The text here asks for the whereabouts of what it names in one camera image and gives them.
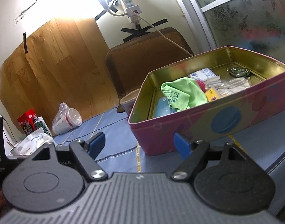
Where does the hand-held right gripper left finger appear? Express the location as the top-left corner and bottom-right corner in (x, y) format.
(23, 132), (109, 183)

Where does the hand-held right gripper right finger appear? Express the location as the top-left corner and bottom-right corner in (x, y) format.
(171, 133), (256, 182)

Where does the pink tin box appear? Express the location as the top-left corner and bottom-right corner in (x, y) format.
(128, 46), (285, 157)

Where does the green cloth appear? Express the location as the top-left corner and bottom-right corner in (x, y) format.
(161, 77), (208, 112)

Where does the yellow small packet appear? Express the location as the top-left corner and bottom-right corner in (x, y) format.
(205, 86), (223, 102)

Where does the pink plush toy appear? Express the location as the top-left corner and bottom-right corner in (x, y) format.
(195, 79), (207, 92)

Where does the white packet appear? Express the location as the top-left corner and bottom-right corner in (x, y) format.
(189, 68), (221, 82)

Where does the cotton swab bag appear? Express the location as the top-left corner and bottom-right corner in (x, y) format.
(214, 77), (251, 98)

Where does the green snack packet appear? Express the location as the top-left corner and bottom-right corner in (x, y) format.
(227, 67), (250, 78)

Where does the blue checked tablecloth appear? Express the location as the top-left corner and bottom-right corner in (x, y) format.
(7, 105), (285, 182)

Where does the red snack tin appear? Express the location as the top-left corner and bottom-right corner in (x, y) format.
(17, 109), (39, 136)

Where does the bagged white paper cup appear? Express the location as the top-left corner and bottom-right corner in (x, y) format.
(51, 103), (83, 134)

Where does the green white carton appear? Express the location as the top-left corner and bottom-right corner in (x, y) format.
(35, 116), (52, 137)

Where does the pink snack cup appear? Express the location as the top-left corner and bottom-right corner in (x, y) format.
(119, 89), (141, 116)

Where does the wooden board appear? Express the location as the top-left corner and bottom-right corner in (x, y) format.
(0, 17), (120, 131)

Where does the brown chair back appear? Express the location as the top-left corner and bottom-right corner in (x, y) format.
(105, 27), (194, 94)

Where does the black tape cross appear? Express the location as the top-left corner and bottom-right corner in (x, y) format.
(121, 19), (168, 43)

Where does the frosted glass door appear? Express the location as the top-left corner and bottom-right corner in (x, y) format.
(187, 0), (285, 66)

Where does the white power cable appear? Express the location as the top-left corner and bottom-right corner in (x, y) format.
(133, 14), (194, 56)

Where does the aluminium door frame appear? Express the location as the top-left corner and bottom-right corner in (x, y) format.
(166, 0), (218, 54)

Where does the white wall power strip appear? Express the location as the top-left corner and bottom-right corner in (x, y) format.
(120, 0), (143, 24)

